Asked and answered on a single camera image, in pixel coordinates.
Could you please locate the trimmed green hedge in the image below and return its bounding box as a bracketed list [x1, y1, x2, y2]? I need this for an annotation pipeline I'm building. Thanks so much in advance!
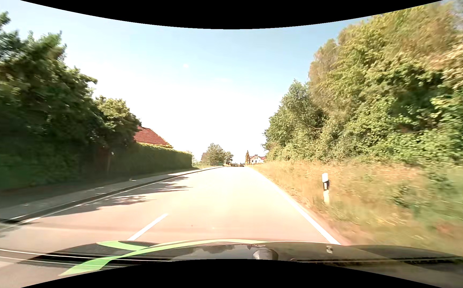
[0, 138, 193, 193]

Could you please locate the tree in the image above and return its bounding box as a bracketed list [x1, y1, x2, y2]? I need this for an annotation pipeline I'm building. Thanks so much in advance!
[205, 143, 234, 166]

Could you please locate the row of trees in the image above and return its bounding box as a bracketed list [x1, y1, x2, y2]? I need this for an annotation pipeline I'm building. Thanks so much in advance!
[263, 0, 463, 166]
[0, 2, 142, 161]

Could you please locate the red-roofed building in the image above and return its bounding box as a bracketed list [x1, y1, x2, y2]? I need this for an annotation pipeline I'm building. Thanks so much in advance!
[133, 126, 173, 149]

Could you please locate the car's own bonnet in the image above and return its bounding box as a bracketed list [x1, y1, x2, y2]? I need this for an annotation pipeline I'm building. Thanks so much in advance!
[17, 239, 463, 277]

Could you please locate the white marker post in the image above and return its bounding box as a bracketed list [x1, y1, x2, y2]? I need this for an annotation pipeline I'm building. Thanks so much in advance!
[321, 172, 330, 205]

